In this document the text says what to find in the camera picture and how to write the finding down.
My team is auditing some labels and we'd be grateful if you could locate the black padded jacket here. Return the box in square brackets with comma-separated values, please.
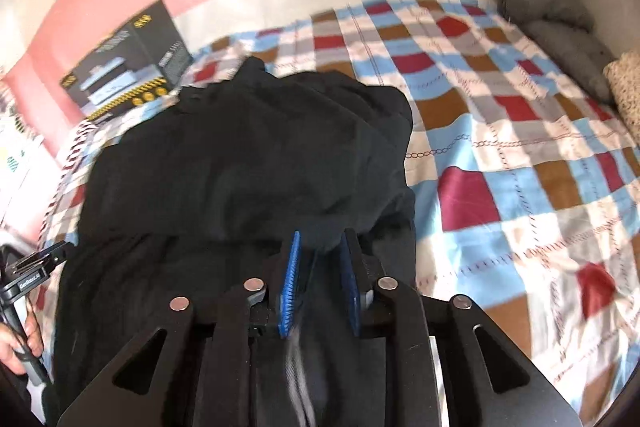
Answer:
[53, 57, 416, 426]

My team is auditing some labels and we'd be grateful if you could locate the person's left hand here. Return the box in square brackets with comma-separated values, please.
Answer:
[0, 311, 43, 376]

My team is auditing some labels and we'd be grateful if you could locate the red white patterned pillow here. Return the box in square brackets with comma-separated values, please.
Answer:
[37, 118, 125, 249]

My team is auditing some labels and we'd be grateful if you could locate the colourful checkered bed sheet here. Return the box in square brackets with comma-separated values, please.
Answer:
[183, 0, 639, 426]

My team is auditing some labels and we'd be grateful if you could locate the black yellow product box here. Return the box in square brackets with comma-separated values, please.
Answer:
[61, 0, 193, 124]

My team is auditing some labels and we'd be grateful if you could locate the beige speckled cushion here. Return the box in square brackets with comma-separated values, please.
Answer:
[603, 50, 640, 142]

